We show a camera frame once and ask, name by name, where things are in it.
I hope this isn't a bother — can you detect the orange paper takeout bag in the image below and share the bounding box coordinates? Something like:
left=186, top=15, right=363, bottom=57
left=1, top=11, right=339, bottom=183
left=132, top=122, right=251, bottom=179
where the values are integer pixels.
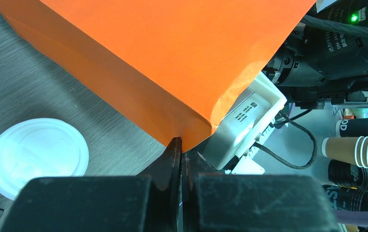
left=0, top=0, right=314, bottom=152

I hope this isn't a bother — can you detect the black paper cup stack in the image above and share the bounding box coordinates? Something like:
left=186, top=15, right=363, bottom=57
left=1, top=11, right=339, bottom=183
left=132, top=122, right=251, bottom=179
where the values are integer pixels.
left=322, top=185, right=368, bottom=212

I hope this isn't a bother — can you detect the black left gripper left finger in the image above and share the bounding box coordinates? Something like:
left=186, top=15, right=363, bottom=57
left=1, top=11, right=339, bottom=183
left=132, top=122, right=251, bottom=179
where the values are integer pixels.
left=1, top=137, right=182, bottom=232

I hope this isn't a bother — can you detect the stack of white lids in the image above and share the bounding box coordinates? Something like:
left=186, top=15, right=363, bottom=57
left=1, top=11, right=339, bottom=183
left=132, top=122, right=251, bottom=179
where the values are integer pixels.
left=0, top=118, right=89, bottom=200

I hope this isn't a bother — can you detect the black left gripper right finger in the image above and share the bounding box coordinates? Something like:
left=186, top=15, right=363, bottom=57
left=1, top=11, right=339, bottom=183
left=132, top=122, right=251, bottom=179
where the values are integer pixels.
left=181, top=152, right=338, bottom=232

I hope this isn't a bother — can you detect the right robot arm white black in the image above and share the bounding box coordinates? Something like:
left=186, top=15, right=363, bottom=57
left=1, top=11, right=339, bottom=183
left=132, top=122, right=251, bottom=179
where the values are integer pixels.
left=262, top=0, right=368, bottom=110

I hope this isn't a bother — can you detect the upright black cup stack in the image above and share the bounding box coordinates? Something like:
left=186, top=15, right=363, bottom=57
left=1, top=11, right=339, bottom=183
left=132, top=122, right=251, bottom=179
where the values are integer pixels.
left=328, top=160, right=368, bottom=189

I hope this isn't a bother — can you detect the brown paper cup stack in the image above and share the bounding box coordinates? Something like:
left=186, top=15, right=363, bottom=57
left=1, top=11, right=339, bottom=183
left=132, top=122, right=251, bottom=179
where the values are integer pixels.
left=321, top=136, right=368, bottom=169

